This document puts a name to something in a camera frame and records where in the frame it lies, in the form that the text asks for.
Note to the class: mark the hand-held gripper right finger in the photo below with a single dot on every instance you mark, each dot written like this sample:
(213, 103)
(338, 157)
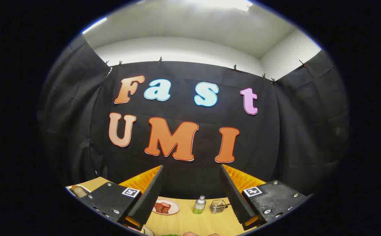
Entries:
(275, 196)

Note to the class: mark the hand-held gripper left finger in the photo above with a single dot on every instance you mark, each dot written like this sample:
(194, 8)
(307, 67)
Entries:
(111, 200)

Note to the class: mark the toasted bread slice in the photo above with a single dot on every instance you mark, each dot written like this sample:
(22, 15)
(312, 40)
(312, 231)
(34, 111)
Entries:
(79, 191)

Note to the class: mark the white toaster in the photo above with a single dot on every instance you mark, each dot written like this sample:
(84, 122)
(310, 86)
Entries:
(89, 189)

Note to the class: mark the white round plate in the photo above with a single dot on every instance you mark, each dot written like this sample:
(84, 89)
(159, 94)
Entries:
(146, 231)

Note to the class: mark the red-brown meat slices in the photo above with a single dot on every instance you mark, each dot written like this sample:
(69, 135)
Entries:
(160, 208)

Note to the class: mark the pink sausage slice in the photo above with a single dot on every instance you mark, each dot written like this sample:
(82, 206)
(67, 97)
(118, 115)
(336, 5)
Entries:
(165, 204)

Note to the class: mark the pink round plate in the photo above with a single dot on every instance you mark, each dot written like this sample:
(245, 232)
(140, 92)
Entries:
(174, 207)

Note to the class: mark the green label metal bottle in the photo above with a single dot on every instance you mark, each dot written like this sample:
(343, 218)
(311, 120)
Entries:
(199, 206)

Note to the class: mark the row of black cloth clips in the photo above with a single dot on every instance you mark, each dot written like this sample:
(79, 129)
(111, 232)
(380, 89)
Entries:
(234, 68)

